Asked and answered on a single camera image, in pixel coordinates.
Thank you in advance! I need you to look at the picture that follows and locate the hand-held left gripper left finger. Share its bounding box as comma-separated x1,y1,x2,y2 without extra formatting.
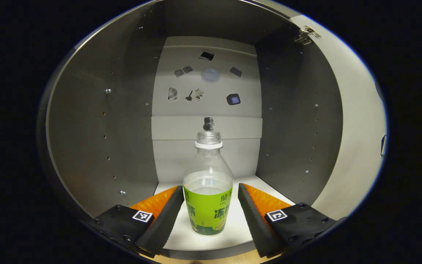
86,185,186,257

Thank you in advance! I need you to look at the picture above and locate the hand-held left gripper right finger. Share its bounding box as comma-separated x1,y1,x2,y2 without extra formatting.
237,183,345,259

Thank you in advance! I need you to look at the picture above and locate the green label bottle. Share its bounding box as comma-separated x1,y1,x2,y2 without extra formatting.
183,131,234,236

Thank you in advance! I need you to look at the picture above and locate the grey cabinet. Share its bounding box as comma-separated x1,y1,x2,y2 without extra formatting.
37,0,343,261

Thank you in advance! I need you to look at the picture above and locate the beige cabinet door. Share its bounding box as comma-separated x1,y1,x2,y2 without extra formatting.
292,15,388,220

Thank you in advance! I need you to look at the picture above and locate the white cabinet shelf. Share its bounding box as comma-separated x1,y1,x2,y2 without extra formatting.
153,175,296,252

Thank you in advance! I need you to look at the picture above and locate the metal door hinge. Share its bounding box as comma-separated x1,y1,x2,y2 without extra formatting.
294,25,321,45

